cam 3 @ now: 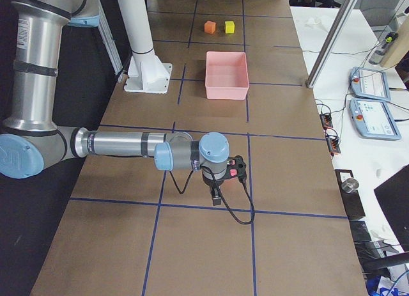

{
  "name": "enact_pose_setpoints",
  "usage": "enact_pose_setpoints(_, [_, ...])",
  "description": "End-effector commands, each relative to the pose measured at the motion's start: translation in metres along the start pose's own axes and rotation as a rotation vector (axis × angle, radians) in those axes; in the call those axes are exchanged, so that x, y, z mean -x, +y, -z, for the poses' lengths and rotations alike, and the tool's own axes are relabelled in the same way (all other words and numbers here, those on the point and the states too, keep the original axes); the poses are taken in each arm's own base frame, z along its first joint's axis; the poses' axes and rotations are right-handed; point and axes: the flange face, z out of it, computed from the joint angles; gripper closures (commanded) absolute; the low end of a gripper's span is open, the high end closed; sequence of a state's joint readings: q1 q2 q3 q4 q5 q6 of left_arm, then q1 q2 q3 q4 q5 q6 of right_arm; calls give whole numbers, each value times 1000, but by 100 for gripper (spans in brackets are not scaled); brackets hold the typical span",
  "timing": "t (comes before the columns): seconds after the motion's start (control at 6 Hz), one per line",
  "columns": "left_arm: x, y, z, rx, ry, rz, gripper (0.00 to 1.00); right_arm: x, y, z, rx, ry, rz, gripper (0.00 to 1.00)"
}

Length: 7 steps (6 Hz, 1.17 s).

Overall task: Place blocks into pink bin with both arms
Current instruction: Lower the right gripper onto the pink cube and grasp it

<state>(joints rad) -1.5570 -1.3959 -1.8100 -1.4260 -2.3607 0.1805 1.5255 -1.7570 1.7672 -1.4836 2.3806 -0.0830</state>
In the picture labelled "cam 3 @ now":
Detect yellow foam block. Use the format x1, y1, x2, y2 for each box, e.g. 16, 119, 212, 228
224, 20, 235, 34

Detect white pedestal post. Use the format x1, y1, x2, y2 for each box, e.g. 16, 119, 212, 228
118, 0, 173, 94

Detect upper teach pendant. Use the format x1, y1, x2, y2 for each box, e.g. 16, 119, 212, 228
350, 67, 391, 101

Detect orange terminal block strip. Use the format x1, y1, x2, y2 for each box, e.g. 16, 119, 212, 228
320, 113, 341, 157

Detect aluminium frame post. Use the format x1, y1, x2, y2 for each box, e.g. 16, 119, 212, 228
305, 0, 358, 88

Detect lower teach pendant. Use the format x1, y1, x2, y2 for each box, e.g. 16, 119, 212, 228
349, 98, 401, 141

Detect teach pendant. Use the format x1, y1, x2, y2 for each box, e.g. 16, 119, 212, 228
349, 98, 401, 141
350, 67, 391, 101

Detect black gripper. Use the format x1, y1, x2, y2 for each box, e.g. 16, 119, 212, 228
202, 172, 224, 206

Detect pink plastic bin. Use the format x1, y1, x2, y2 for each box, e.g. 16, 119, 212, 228
205, 51, 249, 100

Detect orange foam block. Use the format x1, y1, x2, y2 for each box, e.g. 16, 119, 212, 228
204, 20, 217, 35

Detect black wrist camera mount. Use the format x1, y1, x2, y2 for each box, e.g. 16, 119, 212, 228
222, 155, 247, 184

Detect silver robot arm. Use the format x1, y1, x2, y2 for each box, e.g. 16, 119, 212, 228
1, 0, 232, 205

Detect steel cup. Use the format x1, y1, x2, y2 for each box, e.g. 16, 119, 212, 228
341, 178, 359, 194

